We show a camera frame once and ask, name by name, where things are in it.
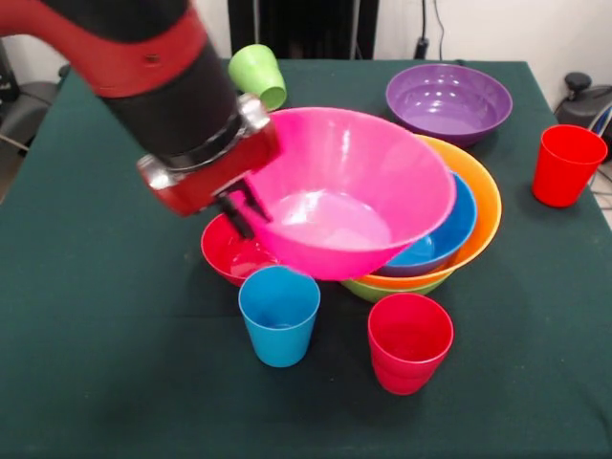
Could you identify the large orange bowl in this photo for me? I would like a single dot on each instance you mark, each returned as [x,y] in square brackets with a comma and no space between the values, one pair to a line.
[483,191]

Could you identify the dark green tablecloth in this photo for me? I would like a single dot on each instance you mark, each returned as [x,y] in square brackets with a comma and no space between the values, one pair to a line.
[143,382]

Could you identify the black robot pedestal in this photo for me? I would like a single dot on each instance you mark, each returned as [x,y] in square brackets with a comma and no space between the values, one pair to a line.
[311,28]

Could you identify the purple bowl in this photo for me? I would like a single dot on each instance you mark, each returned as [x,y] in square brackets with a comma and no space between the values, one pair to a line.
[449,95]

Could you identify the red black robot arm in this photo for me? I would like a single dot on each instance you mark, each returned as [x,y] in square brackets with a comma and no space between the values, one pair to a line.
[143,72]

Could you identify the blue bowl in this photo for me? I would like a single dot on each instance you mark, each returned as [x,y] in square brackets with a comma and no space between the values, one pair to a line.
[454,229]

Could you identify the green cup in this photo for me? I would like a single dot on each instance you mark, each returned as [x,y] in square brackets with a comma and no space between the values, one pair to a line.
[253,67]

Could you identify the crimson pink cup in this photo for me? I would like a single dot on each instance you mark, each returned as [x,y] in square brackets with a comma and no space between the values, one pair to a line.
[406,363]

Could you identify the blue cup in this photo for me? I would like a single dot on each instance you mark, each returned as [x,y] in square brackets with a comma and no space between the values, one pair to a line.
[279,344]

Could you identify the small crimson pink bowl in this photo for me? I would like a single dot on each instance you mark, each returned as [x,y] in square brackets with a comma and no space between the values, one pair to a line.
[225,248]

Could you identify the green bowl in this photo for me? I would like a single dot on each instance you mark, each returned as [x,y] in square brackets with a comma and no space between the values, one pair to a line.
[397,291]

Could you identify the red cup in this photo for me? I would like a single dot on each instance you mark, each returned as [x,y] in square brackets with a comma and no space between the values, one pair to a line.
[564,172]

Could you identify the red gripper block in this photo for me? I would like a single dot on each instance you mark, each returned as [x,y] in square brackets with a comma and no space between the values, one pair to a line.
[215,177]

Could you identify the large magenta bowl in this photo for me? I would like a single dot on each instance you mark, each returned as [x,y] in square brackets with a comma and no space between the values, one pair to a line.
[358,158]

